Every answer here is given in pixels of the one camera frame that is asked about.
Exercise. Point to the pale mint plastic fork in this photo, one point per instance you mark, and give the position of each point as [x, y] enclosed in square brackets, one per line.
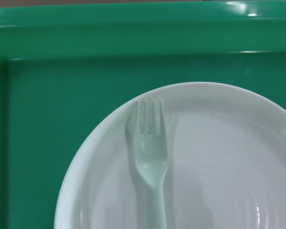
[149, 159]

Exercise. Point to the white round plate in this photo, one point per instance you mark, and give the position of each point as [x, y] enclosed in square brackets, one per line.
[227, 164]

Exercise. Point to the green plastic tray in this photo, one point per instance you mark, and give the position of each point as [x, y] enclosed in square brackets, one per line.
[64, 68]

